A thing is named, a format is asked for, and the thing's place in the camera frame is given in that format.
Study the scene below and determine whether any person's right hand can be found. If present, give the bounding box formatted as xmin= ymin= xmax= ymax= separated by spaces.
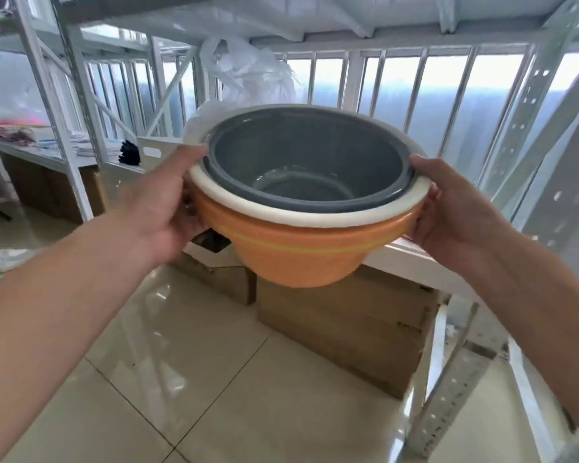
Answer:
xmin=407 ymin=154 xmax=508 ymax=282

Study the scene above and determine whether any person's left hand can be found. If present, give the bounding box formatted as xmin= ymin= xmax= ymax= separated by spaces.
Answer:
xmin=111 ymin=145 xmax=210 ymax=267

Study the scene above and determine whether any orange plastic basin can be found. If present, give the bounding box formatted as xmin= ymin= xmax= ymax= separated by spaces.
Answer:
xmin=189 ymin=180 xmax=424 ymax=289

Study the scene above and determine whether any person's right forearm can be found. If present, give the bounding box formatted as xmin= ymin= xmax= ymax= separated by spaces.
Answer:
xmin=465 ymin=231 xmax=579 ymax=432

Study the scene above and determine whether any person's left forearm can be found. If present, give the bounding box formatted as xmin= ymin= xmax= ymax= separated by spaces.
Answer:
xmin=0 ymin=207 xmax=161 ymax=463

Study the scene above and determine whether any black bundle of items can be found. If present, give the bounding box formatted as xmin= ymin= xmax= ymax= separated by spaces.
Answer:
xmin=118 ymin=139 xmax=141 ymax=167

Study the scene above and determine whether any white window railing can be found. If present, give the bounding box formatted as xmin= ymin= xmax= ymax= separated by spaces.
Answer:
xmin=84 ymin=43 xmax=538 ymax=188

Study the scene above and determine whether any clear plastic bag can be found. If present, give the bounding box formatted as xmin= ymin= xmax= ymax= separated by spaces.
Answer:
xmin=183 ymin=35 xmax=301 ymax=145

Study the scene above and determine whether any white metal shelving rack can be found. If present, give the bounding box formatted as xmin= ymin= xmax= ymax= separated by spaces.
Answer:
xmin=48 ymin=0 xmax=579 ymax=463
xmin=0 ymin=0 xmax=150 ymax=222

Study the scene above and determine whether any small brown cardboard box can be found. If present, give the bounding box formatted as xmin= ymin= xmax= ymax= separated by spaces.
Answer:
xmin=166 ymin=226 xmax=259 ymax=306

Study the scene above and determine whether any grey plastic basin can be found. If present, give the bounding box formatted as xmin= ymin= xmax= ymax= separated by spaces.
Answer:
xmin=203 ymin=108 xmax=416 ymax=211

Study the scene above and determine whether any large brown cardboard box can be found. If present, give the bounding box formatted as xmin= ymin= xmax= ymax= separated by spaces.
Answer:
xmin=256 ymin=261 xmax=446 ymax=401

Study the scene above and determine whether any pile of colourful papers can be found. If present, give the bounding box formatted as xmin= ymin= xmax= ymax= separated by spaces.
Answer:
xmin=0 ymin=98 xmax=97 ymax=159

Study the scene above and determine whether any white box with handle hole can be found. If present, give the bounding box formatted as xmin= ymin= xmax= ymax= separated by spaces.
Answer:
xmin=136 ymin=136 xmax=194 ymax=175

